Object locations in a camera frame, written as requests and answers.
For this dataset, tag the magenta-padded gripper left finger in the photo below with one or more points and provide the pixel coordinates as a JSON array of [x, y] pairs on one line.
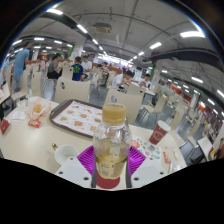
[[86, 160]]

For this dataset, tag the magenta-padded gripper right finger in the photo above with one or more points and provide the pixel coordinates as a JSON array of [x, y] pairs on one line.
[[136, 160]]

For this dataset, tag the clear tea bottle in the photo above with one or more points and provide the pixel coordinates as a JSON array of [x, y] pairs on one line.
[[111, 146]]

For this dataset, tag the colourful printed flyer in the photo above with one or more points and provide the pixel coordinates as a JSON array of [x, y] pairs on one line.
[[148, 148]]

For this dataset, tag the small red sauce packet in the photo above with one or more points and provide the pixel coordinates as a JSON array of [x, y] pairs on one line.
[[34, 123], [166, 157]]

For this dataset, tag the red paper cup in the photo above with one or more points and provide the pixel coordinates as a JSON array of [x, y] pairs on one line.
[[159, 132]]

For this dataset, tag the crumpled clear plastic wrapper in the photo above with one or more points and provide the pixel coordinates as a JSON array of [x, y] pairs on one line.
[[174, 167]]

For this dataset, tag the small white tissue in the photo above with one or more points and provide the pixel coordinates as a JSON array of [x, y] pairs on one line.
[[176, 153]]

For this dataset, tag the brown food tray, paper liner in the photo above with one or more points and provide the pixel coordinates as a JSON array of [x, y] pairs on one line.
[[78, 117]]

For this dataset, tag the beige canteen chair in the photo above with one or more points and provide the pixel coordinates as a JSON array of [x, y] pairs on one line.
[[71, 90], [128, 106]]

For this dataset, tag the group of beige canteen chairs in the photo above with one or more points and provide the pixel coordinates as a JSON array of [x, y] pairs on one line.
[[160, 105]]

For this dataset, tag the neighbouring canteen table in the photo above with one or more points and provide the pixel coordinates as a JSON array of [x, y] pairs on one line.
[[204, 145]]

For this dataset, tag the clear plastic bag with food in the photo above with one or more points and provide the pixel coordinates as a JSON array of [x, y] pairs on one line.
[[38, 108]]

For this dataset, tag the person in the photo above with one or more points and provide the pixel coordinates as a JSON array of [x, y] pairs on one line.
[[20, 63], [220, 150], [87, 65], [146, 82], [77, 70], [53, 68], [120, 81]]

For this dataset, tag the white paper card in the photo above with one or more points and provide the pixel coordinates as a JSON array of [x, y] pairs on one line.
[[18, 115]]

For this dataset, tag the ceiling air conditioning unit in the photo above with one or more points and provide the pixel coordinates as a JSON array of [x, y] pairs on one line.
[[102, 27]]

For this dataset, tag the group of ceiling strip lights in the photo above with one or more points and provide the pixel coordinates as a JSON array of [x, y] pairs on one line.
[[192, 34]]

